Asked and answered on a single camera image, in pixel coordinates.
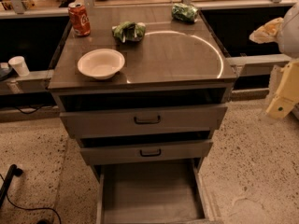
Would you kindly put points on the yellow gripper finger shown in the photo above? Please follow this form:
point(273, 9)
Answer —
point(283, 90)
point(269, 32)

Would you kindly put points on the orange coke can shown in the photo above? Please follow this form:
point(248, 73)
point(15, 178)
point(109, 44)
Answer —
point(79, 19)

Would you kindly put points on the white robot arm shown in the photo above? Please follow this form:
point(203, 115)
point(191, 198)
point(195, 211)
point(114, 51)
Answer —
point(290, 37)

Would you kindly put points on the grey drawer cabinet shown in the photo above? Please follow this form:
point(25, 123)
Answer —
point(176, 71)

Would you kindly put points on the open bottom drawer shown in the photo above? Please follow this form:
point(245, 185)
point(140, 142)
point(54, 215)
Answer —
point(157, 192)

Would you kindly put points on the green chip bag rear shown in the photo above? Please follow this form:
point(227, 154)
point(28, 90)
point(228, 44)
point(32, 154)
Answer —
point(183, 12)

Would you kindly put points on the green chip bag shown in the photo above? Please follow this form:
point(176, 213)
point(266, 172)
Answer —
point(183, 12)
point(129, 31)

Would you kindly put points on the green chip bag centre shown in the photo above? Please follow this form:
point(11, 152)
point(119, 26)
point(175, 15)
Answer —
point(129, 31)

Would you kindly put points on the white plastic bowl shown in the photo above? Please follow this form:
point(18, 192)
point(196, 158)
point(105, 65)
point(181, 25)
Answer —
point(101, 63)

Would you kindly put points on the white paper cup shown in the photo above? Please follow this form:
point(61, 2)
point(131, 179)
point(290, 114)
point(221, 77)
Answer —
point(19, 65)

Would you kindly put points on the dark round plate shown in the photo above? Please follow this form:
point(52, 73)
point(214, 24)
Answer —
point(5, 71)

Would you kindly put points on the black stand on floor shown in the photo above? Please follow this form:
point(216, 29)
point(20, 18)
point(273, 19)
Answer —
point(13, 170)

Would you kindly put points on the top drawer black handle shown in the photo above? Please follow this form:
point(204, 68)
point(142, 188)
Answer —
point(155, 120)

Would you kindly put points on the drawer black handle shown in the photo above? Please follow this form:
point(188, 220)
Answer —
point(155, 120)
point(149, 154)

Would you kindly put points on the middle drawer black handle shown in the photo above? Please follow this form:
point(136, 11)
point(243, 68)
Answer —
point(149, 154)

